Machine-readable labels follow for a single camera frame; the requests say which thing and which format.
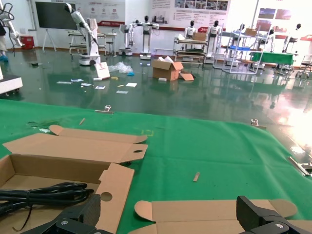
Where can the green table cloth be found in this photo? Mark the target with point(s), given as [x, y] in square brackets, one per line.
[219, 158]

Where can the white robot base platform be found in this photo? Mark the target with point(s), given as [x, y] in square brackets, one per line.
[9, 83]

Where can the open cardboard shipping box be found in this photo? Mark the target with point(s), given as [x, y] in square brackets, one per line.
[165, 70]

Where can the white paper sheet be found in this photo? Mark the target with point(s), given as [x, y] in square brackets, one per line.
[131, 84]

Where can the white plastic scrap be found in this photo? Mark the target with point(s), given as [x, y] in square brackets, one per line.
[44, 130]

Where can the green covered table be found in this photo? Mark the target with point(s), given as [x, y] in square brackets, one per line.
[273, 58]

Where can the closed cardboard box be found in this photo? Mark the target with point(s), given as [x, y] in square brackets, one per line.
[199, 36]

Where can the silver binder clip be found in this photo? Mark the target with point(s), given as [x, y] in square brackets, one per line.
[107, 111]
[256, 123]
[299, 167]

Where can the white humanoid robot arms spread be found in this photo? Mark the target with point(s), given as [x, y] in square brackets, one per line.
[146, 29]

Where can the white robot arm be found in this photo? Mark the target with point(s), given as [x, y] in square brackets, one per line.
[12, 29]

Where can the wall information board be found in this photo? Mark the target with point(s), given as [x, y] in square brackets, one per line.
[190, 12]

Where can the small printed leaflet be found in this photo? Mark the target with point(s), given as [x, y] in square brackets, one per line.
[122, 92]
[100, 87]
[86, 84]
[64, 82]
[76, 80]

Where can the white foam block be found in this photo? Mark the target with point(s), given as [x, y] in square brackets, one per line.
[162, 79]

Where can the small wooden stick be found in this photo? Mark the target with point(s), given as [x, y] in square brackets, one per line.
[82, 121]

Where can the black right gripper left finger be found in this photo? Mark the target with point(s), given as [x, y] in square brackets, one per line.
[80, 221]

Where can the black round stool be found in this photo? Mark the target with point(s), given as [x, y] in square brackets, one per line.
[110, 44]

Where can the white robot on wheeled base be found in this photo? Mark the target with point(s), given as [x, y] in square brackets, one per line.
[91, 46]

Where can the small cardboard strip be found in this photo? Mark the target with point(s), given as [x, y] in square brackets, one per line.
[196, 177]

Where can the metal frame workbench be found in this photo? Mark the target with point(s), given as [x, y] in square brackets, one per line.
[190, 52]

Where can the person with blue shoe cover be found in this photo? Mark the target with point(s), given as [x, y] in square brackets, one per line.
[2, 44]

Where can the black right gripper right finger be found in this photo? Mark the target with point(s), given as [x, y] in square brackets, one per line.
[256, 219]

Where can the metal frame table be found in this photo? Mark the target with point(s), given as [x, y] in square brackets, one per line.
[80, 39]

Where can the large black display screen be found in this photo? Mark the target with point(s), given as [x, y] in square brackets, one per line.
[53, 14]

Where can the white box with red print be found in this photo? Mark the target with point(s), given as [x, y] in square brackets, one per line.
[102, 70]

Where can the white humanoid robot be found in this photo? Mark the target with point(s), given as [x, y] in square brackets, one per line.
[125, 36]
[190, 30]
[214, 31]
[293, 36]
[271, 36]

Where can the blue tray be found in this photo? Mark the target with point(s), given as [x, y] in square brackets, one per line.
[240, 47]

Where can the clear plastic bag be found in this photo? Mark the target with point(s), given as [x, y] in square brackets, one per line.
[120, 67]

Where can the open brown cardboard box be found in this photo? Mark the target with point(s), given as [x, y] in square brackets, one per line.
[73, 148]
[195, 212]

